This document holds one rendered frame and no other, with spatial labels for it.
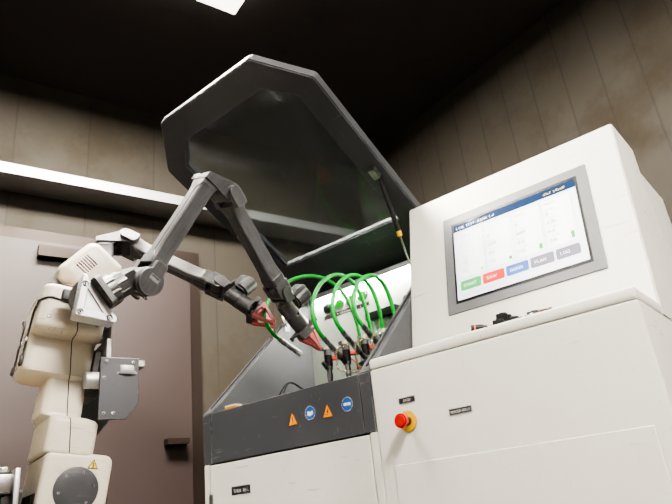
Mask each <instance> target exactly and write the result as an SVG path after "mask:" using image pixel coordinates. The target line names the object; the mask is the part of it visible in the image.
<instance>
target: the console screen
mask: <svg viewBox="0 0 672 504"><path fill-rule="evenodd" d="M443 227H444V245H445V262H446V279H447V296H448V313H449V316H452V315H455V314H459V313H462V312H465V311H469V310H472V309H475V308H478V307H482V306H485V305H488V304H492V303H495V302H498V301H501V300H505V299H508V298H511V297H515V296H518V295H521V294H524V293H528V292H531V291H534V290H538V289H541V288H544V287H547V286H551V285H554V284H557V283H561V282H564V281H567V280H570V279H574V278H577V277H580V276H584V275H587V274H590V273H593V272H597V271H600V270H603V269H607V268H608V264H607V260H606V256H605V251H604V247H603V243H602V238H601V234H600V229H599V225H598V221H597V216H596V212H595V207H594V203H593V199H592V194H591V190H590V185H589V181H588V177H587V172H586V168H585V165H584V164H583V165H580V166H578V167H575V168H573V169H570V170H568V171H565V172H563V173H561V174H558V175H556V176H553V177H551V178H548V179H546V180H543V181H541V182H538V183H536V184H534V185H531V186H529V187H526V188H524V189H521V190H519V191H516V192H514V193H511V194H509V195H506V196H504V197H502V198H499V199H497V200H494V201H492V202H489V203H487V204H484V205H482V206H479V207H477V208H475V209H472V210H470V211H467V212H465V213H462V214H460V215H457V216H455V217H452V218H450V219H447V220H445V221H443Z"/></svg>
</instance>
